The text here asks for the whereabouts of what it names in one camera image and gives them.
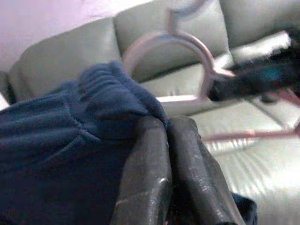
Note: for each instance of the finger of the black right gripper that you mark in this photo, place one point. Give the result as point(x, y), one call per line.
point(253, 77)

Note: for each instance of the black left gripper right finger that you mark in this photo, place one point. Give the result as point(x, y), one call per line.
point(201, 182)

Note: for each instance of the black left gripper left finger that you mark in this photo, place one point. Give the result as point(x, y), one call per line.
point(145, 178)

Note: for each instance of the pink plastic hanger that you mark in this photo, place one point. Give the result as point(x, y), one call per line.
point(206, 58)

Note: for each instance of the navy blue fleece garment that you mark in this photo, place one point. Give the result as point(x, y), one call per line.
point(58, 140)

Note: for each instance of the grey leather sofa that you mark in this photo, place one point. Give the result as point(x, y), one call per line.
point(234, 164)

